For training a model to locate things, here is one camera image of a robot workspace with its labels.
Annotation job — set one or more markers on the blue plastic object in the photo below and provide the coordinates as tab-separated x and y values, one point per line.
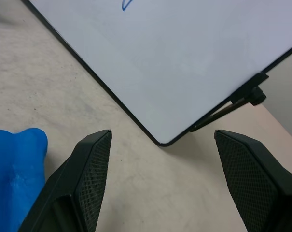
13	174

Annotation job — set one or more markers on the black whiteboard stand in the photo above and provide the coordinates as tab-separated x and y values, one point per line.
247	94

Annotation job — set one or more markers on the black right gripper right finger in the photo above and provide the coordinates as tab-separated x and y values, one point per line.
256	183

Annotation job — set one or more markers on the white board with black frame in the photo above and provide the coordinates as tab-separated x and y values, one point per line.
160	60

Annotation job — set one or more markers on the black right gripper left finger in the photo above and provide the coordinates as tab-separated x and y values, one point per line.
73	188

